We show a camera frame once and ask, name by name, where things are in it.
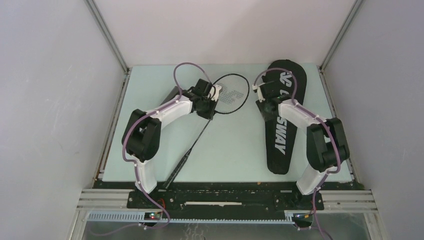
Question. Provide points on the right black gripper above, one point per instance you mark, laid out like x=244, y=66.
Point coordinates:
x=266, y=116

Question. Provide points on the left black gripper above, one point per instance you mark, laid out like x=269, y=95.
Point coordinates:
x=209, y=115

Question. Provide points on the black shuttlecock tube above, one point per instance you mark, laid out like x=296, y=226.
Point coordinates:
x=173, y=97

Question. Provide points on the black racket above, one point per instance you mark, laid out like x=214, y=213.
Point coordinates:
x=233, y=95

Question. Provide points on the black racket bag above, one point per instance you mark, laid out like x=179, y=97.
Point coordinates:
x=280, y=134

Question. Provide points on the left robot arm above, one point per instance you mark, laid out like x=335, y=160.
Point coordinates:
x=141, y=138

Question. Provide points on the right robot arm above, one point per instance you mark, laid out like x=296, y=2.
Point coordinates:
x=326, y=145

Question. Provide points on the right controller board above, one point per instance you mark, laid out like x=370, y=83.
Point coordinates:
x=302, y=217

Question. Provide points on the controller board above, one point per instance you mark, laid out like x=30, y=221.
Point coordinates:
x=302, y=217
x=152, y=216

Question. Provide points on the left controller board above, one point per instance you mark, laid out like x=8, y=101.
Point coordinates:
x=152, y=216

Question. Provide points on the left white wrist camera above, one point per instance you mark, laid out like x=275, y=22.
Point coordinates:
x=214, y=92

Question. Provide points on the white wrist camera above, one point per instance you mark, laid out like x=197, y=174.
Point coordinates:
x=257, y=89
x=214, y=92

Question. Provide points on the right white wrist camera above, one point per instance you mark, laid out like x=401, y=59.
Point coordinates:
x=257, y=89

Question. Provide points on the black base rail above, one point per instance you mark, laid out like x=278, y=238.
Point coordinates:
x=225, y=201

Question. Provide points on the right aluminium frame post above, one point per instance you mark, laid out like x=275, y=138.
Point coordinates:
x=353, y=12

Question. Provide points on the aluminium frame post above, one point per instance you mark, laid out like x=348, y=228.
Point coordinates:
x=353, y=12
x=107, y=34

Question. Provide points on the left aluminium frame post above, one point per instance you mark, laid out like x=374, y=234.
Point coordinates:
x=107, y=34

